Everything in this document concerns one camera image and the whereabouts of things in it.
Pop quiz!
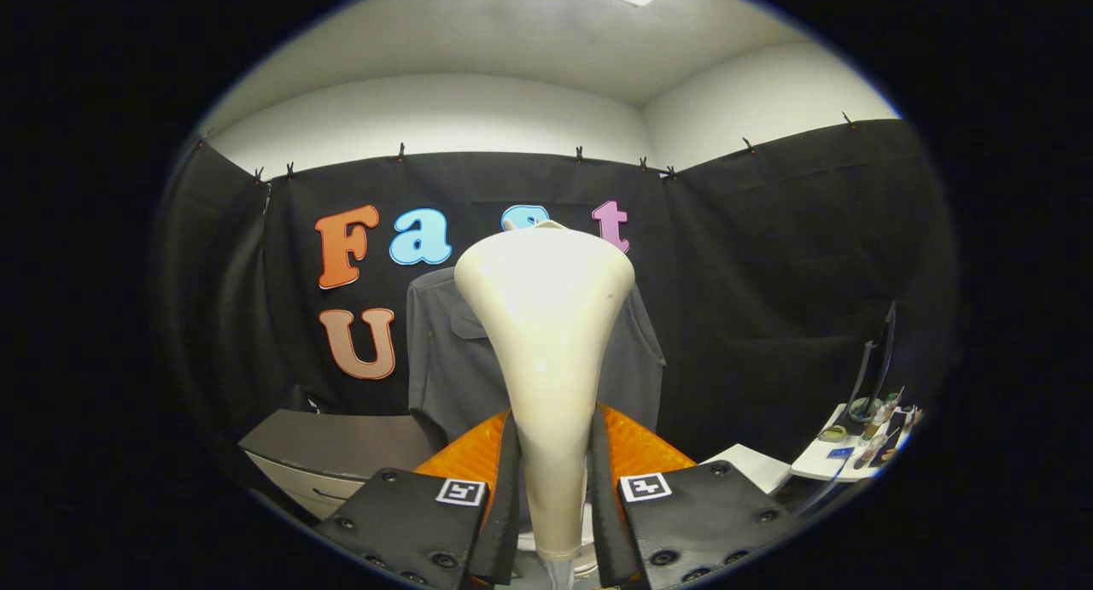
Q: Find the white garment steamer head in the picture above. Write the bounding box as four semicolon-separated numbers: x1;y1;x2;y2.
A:
453;220;636;565

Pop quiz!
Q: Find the white cluttered desk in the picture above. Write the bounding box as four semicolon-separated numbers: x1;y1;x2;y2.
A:
790;402;919;484

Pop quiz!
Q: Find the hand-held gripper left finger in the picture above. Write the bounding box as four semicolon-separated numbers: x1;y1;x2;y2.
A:
314;409;520;589

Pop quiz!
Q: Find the row of black clips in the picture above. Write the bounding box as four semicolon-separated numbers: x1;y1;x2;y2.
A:
196;110;859;185

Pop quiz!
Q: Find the grey drawer cabinet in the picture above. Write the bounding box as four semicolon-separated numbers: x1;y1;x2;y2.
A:
239;409;445;523

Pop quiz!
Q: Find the grey button-up shirt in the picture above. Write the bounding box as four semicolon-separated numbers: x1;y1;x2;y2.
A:
406;266;667;446

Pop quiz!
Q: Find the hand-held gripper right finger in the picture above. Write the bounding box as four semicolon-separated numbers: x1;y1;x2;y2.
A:
589;402;802;589

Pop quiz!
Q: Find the cluster of small bottles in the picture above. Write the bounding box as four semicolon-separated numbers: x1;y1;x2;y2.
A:
854;389;919;471

